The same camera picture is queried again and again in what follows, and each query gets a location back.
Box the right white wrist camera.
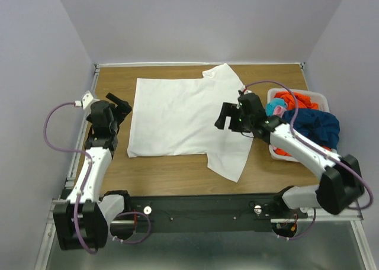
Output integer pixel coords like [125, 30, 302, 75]
[238, 86, 252, 97]

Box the teal t shirt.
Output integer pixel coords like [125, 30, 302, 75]
[265, 98, 287, 117]

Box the orange t shirt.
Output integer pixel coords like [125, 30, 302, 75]
[274, 91, 332, 150]

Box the navy blue t shirt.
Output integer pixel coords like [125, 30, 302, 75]
[294, 108, 340, 149]

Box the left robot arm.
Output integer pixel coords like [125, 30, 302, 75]
[53, 91, 132, 255]

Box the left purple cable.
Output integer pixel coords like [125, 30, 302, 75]
[43, 101, 100, 255]

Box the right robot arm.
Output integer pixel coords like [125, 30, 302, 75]
[214, 93, 365, 218]

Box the aluminium table frame rail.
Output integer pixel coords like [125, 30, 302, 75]
[34, 63, 101, 270]

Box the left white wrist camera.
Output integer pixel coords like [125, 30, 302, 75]
[74, 91, 99, 111]

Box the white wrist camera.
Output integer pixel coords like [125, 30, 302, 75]
[238, 86, 252, 97]
[74, 91, 99, 111]

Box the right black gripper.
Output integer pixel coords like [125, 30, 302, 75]
[214, 102, 253, 134]

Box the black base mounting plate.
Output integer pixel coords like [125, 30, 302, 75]
[110, 193, 308, 239]

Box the pink t shirt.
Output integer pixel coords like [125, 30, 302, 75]
[273, 105, 287, 118]

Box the white plastic laundry basket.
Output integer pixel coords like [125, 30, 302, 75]
[267, 88, 331, 163]

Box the white t shirt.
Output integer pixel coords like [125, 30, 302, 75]
[127, 64, 252, 182]

